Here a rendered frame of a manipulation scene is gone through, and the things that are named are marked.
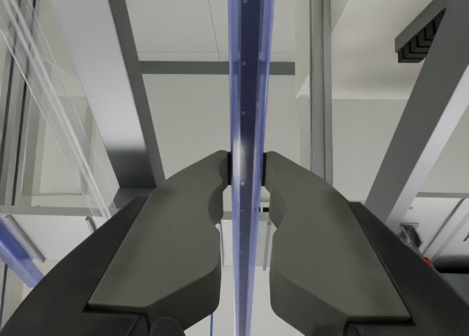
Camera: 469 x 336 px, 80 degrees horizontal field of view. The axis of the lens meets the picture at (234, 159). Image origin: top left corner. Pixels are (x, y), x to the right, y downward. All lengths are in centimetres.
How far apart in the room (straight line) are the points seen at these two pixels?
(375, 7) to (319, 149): 29
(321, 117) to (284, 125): 148
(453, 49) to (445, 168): 219
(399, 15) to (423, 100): 37
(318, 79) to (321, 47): 8
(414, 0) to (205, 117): 169
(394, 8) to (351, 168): 162
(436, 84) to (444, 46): 3
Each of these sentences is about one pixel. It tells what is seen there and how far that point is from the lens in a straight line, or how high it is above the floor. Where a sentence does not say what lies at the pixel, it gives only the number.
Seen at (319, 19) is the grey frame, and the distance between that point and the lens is 74.
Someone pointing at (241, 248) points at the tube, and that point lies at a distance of 17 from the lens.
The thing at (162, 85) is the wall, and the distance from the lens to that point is 229.
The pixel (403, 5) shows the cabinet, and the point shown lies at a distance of 69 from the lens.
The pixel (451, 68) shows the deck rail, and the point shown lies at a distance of 34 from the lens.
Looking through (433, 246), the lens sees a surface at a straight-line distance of 54.
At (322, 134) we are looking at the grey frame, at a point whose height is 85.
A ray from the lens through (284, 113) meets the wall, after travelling 216.
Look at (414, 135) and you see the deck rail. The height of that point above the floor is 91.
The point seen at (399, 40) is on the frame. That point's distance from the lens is 77.
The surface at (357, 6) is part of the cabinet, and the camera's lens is 66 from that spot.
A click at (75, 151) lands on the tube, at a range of 20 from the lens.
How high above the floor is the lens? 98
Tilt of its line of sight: 6 degrees down
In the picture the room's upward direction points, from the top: 179 degrees counter-clockwise
